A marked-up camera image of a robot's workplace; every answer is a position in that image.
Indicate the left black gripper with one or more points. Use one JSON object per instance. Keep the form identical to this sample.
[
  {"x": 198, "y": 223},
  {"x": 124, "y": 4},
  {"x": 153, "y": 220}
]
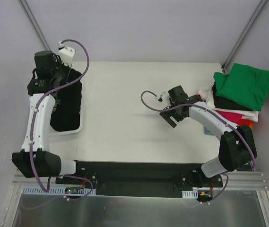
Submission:
[{"x": 57, "y": 77}]

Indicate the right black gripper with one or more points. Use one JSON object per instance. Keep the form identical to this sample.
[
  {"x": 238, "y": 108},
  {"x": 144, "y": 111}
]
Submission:
[{"x": 172, "y": 113}]

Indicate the black graphic t-shirt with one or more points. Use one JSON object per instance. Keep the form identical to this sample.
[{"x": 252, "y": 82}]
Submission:
[{"x": 74, "y": 89}]

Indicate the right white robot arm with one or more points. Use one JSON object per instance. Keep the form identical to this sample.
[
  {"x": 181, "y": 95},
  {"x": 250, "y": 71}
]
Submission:
[{"x": 236, "y": 148}]

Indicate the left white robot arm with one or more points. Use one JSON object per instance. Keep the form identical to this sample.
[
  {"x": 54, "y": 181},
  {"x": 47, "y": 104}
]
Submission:
[{"x": 35, "y": 149}]

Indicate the light blue folded t-shirt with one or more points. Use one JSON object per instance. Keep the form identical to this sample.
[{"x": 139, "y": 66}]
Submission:
[{"x": 208, "y": 132}]

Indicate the white folded t-shirt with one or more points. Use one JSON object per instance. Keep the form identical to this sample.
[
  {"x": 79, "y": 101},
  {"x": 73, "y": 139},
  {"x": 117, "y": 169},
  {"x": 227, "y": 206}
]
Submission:
[{"x": 206, "y": 95}]

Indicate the black folded t-shirt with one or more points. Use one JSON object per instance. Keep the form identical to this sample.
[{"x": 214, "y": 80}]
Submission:
[{"x": 223, "y": 103}]

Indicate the white plastic basket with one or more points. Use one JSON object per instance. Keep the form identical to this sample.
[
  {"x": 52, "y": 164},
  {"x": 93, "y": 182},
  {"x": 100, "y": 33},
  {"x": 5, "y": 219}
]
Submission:
[{"x": 66, "y": 113}]

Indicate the magenta folded t-shirt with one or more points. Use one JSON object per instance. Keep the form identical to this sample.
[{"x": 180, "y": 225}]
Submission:
[{"x": 233, "y": 117}]

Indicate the green folded t-shirt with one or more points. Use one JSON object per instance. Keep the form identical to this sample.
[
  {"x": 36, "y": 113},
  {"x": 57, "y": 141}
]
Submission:
[{"x": 244, "y": 85}]

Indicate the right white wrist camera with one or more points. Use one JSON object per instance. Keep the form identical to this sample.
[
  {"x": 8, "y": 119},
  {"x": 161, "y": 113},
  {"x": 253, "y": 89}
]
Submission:
[{"x": 163, "y": 97}]

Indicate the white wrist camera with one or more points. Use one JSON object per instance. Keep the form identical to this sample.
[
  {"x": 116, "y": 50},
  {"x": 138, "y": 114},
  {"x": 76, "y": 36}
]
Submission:
[
  {"x": 163, "y": 97},
  {"x": 66, "y": 54}
]

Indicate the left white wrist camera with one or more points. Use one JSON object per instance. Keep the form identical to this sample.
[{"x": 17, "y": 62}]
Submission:
[{"x": 66, "y": 54}]

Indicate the left aluminium corner post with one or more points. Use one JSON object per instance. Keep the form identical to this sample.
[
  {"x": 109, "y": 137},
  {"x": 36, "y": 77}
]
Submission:
[{"x": 32, "y": 20}]

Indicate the aluminium corner post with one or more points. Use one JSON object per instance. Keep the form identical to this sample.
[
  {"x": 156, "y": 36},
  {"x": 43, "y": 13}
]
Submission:
[
  {"x": 32, "y": 20},
  {"x": 244, "y": 33}
]

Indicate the right slotted cable duct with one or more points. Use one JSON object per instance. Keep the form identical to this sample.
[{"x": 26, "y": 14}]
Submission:
[{"x": 190, "y": 194}]

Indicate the slotted cable duct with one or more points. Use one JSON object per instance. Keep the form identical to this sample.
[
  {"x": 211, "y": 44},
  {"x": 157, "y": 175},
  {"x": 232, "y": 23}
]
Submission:
[
  {"x": 190, "y": 194},
  {"x": 60, "y": 191}
]

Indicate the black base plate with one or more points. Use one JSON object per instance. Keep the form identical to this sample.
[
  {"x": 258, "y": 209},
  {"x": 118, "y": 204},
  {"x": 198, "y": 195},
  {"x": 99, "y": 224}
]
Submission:
[{"x": 164, "y": 180}]

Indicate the aluminium rail frame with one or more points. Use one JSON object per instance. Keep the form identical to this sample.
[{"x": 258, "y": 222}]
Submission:
[{"x": 240, "y": 180}]

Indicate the left slotted cable duct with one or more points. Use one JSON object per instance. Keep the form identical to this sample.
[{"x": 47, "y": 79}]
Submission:
[{"x": 60, "y": 191}]

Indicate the right aluminium corner post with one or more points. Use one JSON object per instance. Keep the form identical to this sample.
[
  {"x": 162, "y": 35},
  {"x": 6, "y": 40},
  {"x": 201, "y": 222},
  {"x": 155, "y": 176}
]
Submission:
[{"x": 244, "y": 33}]

